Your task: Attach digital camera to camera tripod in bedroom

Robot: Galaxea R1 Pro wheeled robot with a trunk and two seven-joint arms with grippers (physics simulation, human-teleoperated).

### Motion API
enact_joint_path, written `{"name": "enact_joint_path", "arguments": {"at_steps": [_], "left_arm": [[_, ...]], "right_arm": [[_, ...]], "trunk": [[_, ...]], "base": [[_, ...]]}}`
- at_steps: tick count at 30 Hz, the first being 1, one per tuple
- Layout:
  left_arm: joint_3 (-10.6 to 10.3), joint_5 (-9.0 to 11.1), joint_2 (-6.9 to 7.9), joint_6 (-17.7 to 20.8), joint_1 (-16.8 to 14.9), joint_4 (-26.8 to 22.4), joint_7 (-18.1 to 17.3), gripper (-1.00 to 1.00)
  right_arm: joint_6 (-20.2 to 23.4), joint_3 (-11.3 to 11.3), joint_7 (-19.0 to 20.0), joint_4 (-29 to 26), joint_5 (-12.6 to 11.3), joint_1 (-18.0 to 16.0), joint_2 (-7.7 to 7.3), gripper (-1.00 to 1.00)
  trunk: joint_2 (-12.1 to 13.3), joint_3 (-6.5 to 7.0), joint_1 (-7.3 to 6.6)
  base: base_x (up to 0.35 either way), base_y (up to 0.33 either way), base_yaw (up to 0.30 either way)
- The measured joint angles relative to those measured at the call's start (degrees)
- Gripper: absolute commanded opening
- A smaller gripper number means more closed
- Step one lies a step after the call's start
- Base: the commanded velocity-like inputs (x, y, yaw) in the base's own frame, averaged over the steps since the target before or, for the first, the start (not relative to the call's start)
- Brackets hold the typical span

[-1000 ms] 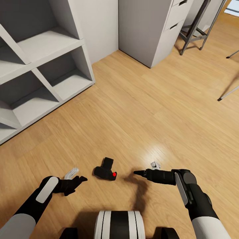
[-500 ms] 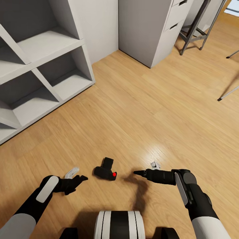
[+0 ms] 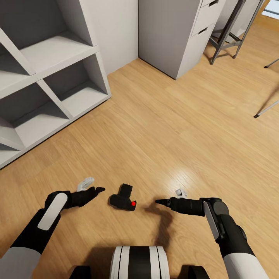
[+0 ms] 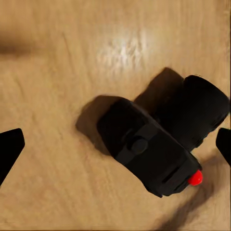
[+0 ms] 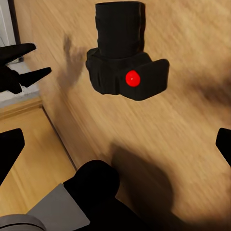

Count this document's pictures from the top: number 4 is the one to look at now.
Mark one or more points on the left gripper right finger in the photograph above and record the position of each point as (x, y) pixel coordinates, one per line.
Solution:
(223, 142)

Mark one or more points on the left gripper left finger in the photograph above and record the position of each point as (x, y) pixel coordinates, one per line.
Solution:
(12, 143)

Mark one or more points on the digital camera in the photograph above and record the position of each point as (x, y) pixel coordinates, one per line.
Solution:
(156, 147)

